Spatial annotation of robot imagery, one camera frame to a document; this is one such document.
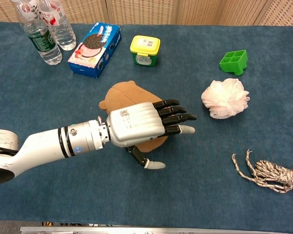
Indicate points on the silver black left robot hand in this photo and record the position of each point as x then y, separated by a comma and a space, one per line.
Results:
136, 124

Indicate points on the brown plush toy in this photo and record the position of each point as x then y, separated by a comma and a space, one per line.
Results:
127, 95

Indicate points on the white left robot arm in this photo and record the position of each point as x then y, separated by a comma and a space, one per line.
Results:
53, 146

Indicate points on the green jar with yellow lid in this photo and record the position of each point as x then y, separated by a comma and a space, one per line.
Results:
144, 50

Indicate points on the blue Oreo cookie box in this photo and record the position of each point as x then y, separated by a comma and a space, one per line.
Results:
95, 50

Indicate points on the white mesh bath pouf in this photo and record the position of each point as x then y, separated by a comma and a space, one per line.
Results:
224, 97

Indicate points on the blue felt table cloth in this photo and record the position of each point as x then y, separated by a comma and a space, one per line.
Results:
63, 195

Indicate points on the woven rattan folding screen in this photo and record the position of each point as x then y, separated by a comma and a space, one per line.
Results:
141, 11

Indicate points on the green plastic grid block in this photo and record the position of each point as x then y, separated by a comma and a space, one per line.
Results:
234, 62

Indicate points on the red label water bottle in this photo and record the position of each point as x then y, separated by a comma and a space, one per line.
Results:
62, 29

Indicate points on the green label water bottle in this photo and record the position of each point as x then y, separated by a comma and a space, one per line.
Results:
42, 41

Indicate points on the aluminium frame rail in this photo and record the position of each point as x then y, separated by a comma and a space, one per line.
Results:
136, 230

